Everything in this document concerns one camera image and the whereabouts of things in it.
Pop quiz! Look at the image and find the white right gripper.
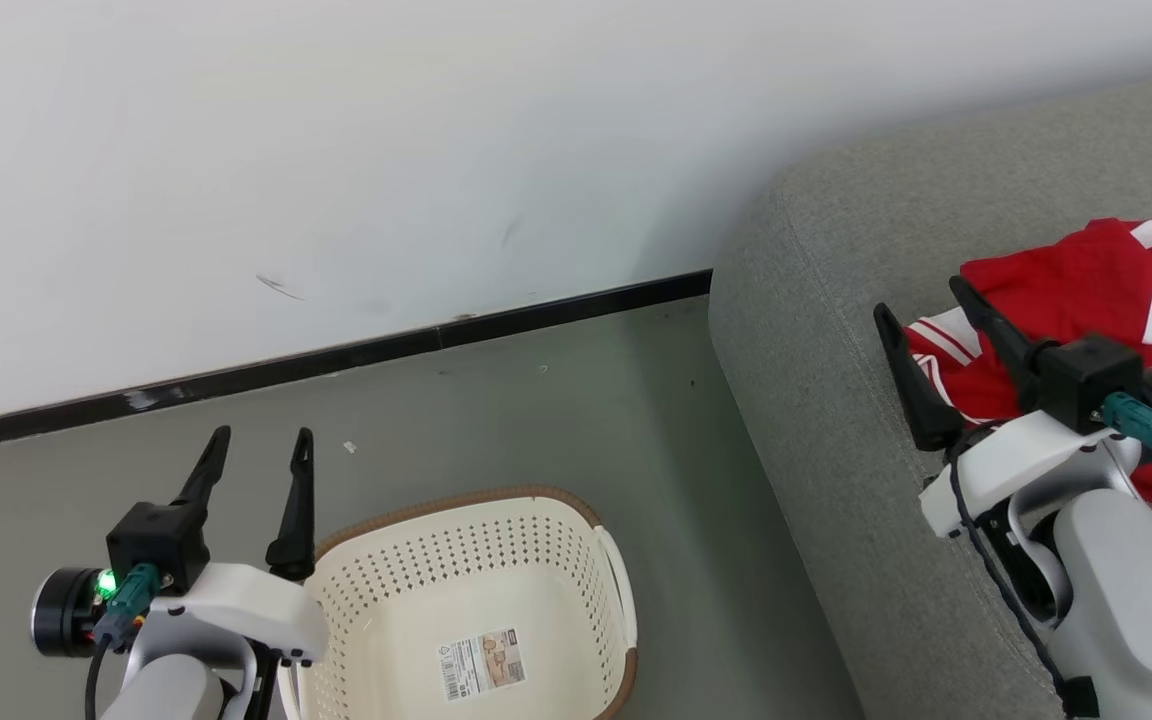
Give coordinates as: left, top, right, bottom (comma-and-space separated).
872, 275, 1144, 542

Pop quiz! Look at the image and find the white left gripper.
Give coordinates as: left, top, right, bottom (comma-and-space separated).
141, 425, 330, 667

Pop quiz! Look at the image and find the red and white clothing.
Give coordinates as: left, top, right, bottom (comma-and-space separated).
903, 217, 1152, 542

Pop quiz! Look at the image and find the cream perforated laundry basket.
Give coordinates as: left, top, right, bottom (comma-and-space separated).
276, 485, 640, 720

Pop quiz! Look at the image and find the black baseboard strip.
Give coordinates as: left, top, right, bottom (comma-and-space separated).
0, 267, 715, 457

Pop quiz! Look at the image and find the grey fabric sofa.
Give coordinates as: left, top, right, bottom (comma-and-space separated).
707, 64, 1152, 720

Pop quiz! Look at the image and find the paper label sticker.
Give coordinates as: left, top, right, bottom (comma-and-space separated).
437, 627, 528, 704

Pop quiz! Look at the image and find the thin black looped cable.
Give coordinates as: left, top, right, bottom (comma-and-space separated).
946, 425, 1102, 719

